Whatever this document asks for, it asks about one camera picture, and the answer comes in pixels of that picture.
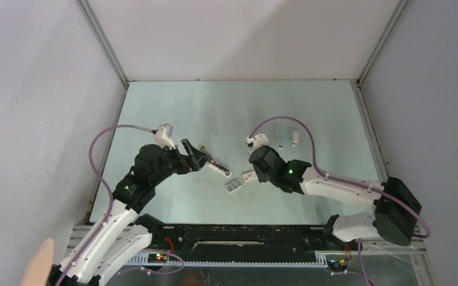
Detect beige object in corner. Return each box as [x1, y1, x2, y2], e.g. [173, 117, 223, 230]
[19, 238, 55, 286]

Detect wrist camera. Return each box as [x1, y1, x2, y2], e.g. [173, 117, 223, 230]
[153, 123, 176, 149]
[245, 133, 270, 155]

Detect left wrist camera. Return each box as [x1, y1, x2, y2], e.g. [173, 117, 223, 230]
[153, 123, 176, 149]

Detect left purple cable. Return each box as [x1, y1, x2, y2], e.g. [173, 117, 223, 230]
[55, 125, 184, 286]

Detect light blue stapler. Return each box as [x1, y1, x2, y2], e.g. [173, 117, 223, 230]
[276, 124, 286, 150]

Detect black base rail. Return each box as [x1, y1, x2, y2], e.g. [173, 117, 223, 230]
[150, 224, 356, 269]

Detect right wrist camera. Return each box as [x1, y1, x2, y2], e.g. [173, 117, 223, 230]
[245, 133, 270, 155]

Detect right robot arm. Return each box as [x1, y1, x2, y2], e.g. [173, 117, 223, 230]
[249, 145, 422, 249]

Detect staple tray with staples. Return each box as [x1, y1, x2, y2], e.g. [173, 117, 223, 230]
[225, 179, 242, 193]

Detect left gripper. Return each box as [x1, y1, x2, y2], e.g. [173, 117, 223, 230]
[151, 138, 211, 186]

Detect cream stapler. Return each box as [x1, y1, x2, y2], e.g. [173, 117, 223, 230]
[199, 144, 232, 178]

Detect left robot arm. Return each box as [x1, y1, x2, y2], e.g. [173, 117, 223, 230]
[46, 139, 211, 285]

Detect small white stapler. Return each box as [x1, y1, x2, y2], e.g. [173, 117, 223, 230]
[291, 130, 300, 147]

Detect staple box sleeve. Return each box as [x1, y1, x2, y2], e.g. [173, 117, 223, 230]
[242, 170, 258, 183]

